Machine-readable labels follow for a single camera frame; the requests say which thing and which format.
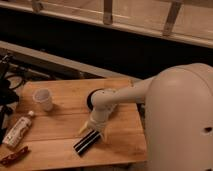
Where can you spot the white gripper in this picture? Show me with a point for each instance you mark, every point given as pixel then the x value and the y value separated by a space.
pixel 97 121

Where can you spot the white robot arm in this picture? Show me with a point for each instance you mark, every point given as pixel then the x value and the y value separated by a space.
pixel 178 116

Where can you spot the black ceramic cup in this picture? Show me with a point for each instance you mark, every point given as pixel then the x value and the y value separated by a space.
pixel 101 99

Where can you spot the translucent plastic cup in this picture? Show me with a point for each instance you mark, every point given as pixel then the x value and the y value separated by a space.
pixel 44 99

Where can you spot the small white bottle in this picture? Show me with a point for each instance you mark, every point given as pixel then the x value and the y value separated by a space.
pixel 16 133

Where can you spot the red snack wrapper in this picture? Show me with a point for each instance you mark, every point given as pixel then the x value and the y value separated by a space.
pixel 11 158

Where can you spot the black tripod stand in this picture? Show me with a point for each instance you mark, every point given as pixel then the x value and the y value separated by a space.
pixel 7 96

